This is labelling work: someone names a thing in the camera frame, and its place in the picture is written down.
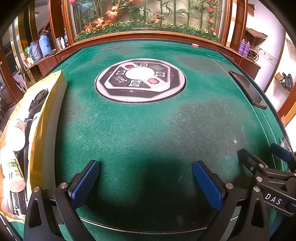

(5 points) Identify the artificial flower display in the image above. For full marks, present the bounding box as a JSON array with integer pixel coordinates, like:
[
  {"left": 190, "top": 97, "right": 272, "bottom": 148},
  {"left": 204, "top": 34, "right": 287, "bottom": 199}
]
[{"left": 69, "top": 0, "right": 226, "bottom": 43}]

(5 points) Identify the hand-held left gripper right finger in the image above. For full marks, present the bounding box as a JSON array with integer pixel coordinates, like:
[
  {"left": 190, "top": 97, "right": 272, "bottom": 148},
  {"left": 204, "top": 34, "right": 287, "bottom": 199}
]
[{"left": 192, "top": 160, "right": 271, "bottom": 241}]

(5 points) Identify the yellow cardboard box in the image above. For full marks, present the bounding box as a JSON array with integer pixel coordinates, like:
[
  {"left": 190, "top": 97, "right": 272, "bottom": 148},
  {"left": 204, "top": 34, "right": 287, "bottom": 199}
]
[{"left": 0, "top": 70, "right": 68, "bottom": 223}]

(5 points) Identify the round table control panel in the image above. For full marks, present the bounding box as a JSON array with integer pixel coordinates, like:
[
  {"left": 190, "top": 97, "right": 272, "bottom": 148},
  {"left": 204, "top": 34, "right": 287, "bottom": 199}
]
[{"left": 95, "top": 58, "right": 186, "bottom": 103}]

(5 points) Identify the wooden side counter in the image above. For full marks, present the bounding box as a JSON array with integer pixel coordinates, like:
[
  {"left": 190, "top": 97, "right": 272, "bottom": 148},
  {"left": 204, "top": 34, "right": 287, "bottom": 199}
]
[
  {"left": 23, "top": 44, "right": 77, "bottom": 80},
  {"left": 222, "top": 44, "right": 262, "bottom": 79}
]

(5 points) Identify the white bottle green label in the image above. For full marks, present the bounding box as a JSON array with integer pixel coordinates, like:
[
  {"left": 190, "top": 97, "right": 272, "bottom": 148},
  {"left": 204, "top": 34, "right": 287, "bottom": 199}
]
[{"left": 0, "top": 147, "right": 26, "bottom": 193}]

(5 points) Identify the dark tangled object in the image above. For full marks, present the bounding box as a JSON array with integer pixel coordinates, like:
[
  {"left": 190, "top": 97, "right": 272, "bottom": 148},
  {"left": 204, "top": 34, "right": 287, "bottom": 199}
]
[{"left": 274, "top": 72, "right": 294, "bottom": 90}]

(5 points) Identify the coiled wire bundle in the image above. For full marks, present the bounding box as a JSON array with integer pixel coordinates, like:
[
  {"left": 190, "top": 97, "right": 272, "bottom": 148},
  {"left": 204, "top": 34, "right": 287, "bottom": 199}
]
[{"left": 248, "top": 47, "right": 260, "bottom": 62}]

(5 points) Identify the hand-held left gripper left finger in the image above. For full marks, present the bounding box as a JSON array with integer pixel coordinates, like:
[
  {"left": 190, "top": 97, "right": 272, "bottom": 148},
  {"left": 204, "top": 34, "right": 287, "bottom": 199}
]
[{"left": 23, "top": 160, "right": 100, "bottom": 241}]

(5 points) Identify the light blue thermos flask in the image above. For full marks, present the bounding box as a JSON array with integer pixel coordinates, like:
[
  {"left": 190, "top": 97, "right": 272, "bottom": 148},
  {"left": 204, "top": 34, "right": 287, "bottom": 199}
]
[{"left": 29, "top": 42, "right": 43, "bottom": 62}]

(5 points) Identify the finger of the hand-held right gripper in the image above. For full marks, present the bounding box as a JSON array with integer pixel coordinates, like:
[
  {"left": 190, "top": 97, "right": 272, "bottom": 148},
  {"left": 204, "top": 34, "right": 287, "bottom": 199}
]
[
  {"left": 238, "top": 148, "right": 296, "bottom": 186},
  {"left": 270, "top": 143, "right": 296, "bottom": 164}
]

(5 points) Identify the black smartphone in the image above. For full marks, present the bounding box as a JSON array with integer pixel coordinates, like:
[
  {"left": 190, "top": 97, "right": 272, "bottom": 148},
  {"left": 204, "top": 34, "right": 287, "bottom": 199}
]
[{"left": 228, "top": 70, "right": 267, "bottom": 110}]

